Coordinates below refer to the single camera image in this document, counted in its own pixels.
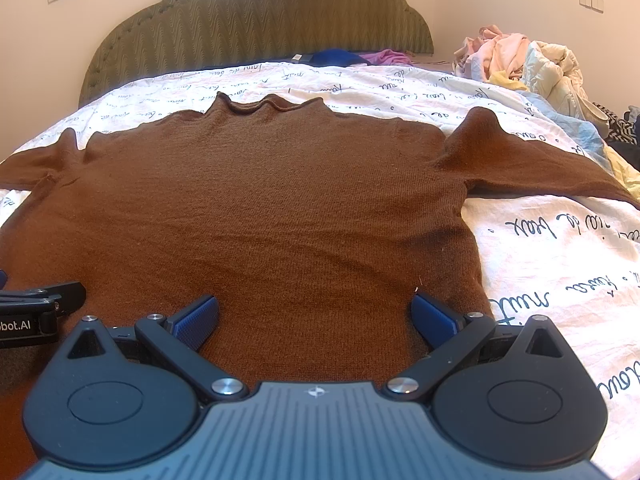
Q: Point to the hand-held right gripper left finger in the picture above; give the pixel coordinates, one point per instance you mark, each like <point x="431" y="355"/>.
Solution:
<point x="196" y="319"/>

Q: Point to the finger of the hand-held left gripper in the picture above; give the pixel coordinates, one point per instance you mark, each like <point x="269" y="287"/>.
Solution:
<point x="65" y="296"/>

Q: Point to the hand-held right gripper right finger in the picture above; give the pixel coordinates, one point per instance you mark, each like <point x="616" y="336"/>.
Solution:
<point x="434" y="317"/>

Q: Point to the brown knit sweater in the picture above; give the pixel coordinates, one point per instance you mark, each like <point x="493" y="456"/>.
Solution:
<point x="270" y="210"/>

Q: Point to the white script-printed blanket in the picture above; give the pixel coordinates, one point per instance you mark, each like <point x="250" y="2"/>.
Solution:
<point x="550" y="260"/>

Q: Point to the light blue cloth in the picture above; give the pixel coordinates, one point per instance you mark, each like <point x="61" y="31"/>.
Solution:
<point x="580" y="132"/>

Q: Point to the yellow cloth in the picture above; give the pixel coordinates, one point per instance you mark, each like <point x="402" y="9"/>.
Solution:
<point x="507" y="81"/>

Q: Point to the black and white patterned cloth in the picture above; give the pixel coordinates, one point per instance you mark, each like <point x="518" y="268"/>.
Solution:
<point x="620" y="132"/>

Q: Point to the purple cloth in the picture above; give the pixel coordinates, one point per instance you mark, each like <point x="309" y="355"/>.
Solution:
<point x="385" y="56"/>

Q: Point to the cream yellow blanket pile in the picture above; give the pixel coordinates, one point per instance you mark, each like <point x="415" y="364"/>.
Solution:
<point x="555" y="75"/>

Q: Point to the pink garment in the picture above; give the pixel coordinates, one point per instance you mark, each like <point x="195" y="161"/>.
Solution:
<point x="500" y="52"/>

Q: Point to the small grey object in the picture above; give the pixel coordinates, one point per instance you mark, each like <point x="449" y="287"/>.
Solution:
<point x="298" y="57"/>

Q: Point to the olive green upholstered headboard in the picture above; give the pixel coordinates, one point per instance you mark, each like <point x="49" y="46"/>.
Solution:
<point x="250" y="20"/>

